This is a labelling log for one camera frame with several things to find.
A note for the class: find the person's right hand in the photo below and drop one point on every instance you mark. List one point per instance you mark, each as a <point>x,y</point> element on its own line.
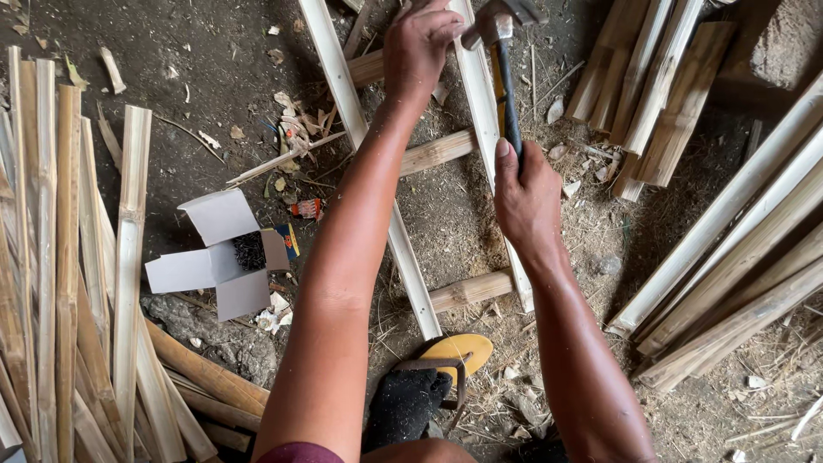
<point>528,202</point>

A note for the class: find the person's left hand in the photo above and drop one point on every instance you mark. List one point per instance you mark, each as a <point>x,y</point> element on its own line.
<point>415,48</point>

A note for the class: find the person's left fingers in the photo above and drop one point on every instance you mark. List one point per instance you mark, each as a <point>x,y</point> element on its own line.
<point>450,29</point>

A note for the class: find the short brown bamboo rung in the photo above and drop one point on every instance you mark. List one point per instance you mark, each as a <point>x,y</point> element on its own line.
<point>437,151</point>
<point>366,67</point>
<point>469,290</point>

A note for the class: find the stack of short bamboo planks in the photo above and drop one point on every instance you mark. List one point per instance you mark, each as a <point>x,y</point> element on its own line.
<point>649,83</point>

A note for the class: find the thin bamboo stick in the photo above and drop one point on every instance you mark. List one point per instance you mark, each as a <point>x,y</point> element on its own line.
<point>283,159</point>

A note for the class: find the crumpled red wrapper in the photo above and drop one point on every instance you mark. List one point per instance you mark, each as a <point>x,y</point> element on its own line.
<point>307,208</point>

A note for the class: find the small blue yellow packet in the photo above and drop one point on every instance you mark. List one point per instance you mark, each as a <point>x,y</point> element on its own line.
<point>289,239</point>

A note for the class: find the heap of black nails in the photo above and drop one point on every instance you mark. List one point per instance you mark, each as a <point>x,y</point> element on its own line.
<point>249,251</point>

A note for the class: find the yellow flip-flop sandal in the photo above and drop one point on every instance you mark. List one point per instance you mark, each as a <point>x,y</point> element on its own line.
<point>460,350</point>

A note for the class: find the open grey cardboard box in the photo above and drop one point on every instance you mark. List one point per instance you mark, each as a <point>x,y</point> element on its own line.
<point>212,263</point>

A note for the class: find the large grey stone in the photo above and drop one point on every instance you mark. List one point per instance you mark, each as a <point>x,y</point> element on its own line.
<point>787,48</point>

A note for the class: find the small bamboo offcut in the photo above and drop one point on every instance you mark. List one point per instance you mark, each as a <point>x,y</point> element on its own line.
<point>113,69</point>

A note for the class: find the stack of long bamboo strips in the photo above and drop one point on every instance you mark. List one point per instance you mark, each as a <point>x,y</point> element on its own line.
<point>739,257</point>

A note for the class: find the person's foot in black sock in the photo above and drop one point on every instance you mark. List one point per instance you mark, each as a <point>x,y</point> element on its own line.
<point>405,405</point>

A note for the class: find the flat dark rock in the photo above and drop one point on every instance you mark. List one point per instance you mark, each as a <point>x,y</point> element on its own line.
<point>218,334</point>

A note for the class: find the person's maroon clothing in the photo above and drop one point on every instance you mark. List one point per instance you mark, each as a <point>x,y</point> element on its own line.
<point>299,453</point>

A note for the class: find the pile of split bamboo slats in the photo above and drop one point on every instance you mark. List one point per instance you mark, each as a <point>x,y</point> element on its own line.
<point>64,289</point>

